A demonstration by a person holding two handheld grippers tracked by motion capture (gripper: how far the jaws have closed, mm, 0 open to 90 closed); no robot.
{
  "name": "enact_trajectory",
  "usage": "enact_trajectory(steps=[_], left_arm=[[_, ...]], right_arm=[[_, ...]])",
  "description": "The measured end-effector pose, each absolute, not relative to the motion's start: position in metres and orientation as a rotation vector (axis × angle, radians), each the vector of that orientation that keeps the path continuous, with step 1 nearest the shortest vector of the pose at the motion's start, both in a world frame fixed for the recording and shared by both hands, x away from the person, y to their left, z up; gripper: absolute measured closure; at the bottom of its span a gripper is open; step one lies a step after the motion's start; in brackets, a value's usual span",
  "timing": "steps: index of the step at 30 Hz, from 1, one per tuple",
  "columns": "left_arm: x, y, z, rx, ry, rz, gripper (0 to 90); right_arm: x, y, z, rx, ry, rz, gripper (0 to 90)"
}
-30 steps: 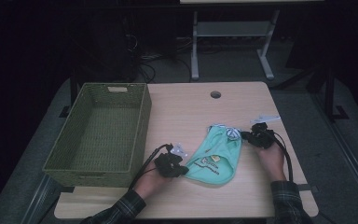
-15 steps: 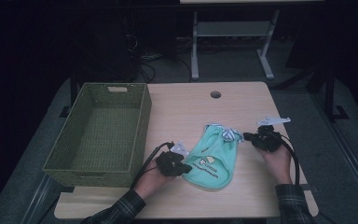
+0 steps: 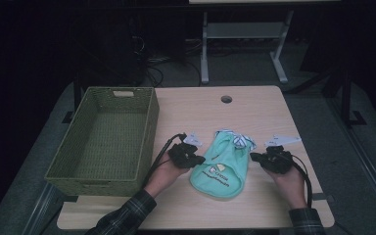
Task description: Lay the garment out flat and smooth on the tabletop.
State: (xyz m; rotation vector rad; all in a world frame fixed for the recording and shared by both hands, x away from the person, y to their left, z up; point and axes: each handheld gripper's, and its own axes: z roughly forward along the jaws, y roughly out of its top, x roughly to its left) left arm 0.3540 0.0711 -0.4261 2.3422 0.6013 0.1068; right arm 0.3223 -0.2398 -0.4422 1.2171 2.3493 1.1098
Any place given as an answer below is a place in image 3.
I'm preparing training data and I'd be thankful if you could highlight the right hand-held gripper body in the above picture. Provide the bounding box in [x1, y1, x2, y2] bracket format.
[263, 134, 304, 175]

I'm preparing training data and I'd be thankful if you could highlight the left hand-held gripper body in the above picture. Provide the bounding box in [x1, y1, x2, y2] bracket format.
[166, 131, 204, 169]

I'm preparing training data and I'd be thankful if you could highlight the mint pet shirt striped collar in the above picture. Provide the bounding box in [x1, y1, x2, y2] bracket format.
[189, 128, 258, 200]

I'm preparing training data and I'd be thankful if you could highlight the green woven basket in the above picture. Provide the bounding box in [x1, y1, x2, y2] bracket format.
[44, 86, 161, 198]

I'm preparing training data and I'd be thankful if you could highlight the person's right hand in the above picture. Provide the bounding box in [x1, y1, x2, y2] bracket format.
[262, 164, 308, 211]

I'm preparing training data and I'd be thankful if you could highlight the person's left hand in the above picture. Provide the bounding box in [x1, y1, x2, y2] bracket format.
[144, 152, 191, 199]

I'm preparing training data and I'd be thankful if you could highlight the grey tape piece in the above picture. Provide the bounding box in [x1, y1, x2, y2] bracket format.
[312, 192, 336, 202]

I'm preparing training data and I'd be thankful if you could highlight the dark metal stand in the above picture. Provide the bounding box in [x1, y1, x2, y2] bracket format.
[338, 62, 368, 129]
[62, 72, 83, 124]

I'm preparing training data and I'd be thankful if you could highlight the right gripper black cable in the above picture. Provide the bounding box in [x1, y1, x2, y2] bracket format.
[283, 153, 314, 210]

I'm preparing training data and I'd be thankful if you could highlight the metal floor rail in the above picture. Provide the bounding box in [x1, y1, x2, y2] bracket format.
[21, 181, 67, 235]
[326, 97, 376, 227]

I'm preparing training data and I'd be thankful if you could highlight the tangle of floor cables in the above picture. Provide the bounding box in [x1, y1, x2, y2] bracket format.
[128, 33, 204, 88]

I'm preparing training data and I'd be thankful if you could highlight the white metal table frame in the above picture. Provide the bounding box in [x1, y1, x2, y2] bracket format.
[189, 0, 341, 85]

